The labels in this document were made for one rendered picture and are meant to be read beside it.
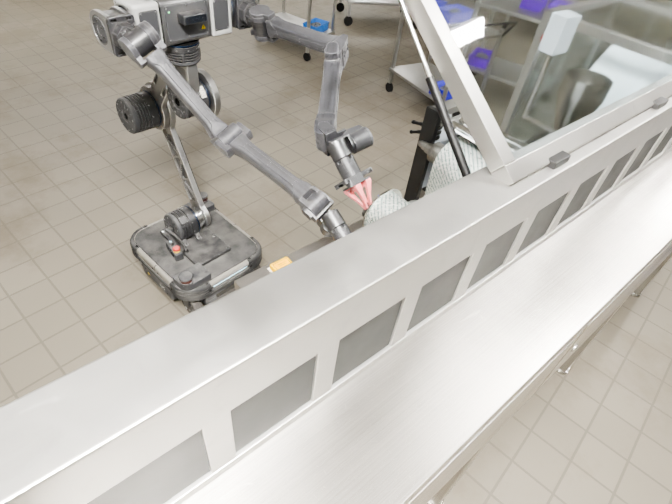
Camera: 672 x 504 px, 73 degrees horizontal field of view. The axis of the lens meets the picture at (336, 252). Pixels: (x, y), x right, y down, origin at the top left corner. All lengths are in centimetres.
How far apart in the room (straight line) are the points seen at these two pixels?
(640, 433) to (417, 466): 224
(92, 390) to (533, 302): 71
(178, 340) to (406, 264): 27
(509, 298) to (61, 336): 228
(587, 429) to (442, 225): 214
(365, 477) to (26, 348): 229
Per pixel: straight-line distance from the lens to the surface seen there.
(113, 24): 175
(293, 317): 48
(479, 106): 76
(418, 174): 153
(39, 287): 300
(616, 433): 276
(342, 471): 64
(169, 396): 45
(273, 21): 186
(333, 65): 158
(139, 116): 245
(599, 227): 116
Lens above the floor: 204
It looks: 44 degrees down
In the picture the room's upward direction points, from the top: 8 degrees clockwise
